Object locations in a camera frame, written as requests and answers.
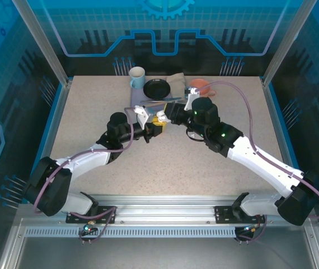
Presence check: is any black round plate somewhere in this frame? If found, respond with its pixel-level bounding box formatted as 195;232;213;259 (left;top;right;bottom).
143;78;172;100

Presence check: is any beige folded cloth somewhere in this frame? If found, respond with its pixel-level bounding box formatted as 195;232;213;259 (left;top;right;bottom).
166;72;190;98

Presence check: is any lavender plastic tray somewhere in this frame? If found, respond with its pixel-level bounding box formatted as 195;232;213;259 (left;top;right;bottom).
130;84;183;112

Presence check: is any orange mug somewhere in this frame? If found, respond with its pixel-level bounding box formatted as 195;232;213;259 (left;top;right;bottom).
189;78;218;99

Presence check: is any light blue mug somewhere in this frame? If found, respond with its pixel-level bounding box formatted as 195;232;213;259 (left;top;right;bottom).
128;66;146;89

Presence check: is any blue table side trim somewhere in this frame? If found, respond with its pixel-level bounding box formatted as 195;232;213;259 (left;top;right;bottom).
260;75;303;183
22;75;72;204

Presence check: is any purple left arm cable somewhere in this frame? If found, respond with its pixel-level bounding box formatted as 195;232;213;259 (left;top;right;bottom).
33;108;138;215

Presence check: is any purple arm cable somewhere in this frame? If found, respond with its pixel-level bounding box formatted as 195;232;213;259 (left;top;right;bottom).
195;81;319;219
33;108;138;215

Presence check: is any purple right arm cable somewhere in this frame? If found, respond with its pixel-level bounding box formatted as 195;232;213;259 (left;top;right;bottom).
195;81;319;219

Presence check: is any aluminium mounting rail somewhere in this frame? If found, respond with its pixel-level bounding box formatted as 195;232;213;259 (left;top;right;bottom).
16;194;314;225

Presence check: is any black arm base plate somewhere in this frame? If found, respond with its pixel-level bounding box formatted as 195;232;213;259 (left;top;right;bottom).
214;206;264;225
65;206;118;225

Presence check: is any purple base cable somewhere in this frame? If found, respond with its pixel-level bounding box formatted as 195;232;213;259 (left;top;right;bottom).
235;215;292;269
77;206;118;245

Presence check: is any aluminium frame post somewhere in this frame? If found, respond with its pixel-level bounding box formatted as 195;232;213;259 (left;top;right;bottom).
261;0;316;86
12;0;72;86

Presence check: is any slotted cable duct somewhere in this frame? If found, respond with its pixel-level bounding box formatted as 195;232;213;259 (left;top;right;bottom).
25;227;244;239

